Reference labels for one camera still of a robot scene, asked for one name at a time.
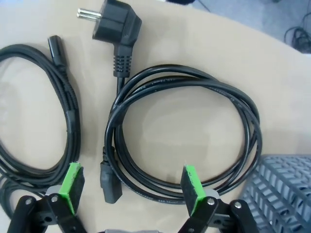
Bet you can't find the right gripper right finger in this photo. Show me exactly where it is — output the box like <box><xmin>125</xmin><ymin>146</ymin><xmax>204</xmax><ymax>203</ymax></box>
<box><xmin>179</xmin><ymin>163</ymin><xmax>259</xmax><ymax>233</ymax></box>

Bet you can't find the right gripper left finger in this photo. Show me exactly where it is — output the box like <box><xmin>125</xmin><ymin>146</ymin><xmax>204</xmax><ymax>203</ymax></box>
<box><xmin>9</xmin><ymin>161</ymin><xmax>86</xmax><ymax>233</ymax></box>

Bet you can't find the black USB cable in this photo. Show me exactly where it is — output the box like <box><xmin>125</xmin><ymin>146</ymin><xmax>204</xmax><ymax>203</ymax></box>
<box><xmin>0</xmin><ymin>176</ymin><xmax>48</xmax><ymax>220</ymax></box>

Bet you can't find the thin black cable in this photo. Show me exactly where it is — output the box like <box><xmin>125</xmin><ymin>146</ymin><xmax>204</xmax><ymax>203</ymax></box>
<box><xmin>0</xmin><ymin>35</ymin><xmax>81</xmax><ymax>182</ymax></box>

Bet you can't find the black power cable round plug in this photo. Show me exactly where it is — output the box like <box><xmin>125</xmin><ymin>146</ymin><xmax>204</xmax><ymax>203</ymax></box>
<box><xmin>77</xmin><ymin>0</ymin><xmax>264</xmax><ymax>205</ymax></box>

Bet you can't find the grey plastic basket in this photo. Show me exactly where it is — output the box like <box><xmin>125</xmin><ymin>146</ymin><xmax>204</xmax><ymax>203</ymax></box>
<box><xmin>240</xmin><ymin>153</ymin><xmax>311</xmax><ymax>233</ymax></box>

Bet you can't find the tangled black cable bundle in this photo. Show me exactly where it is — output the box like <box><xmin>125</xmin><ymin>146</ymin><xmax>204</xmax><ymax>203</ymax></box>
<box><xmin>283</xmin><ymin>7</ymin><xmax>311</xmax><ymax>55</ymax></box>

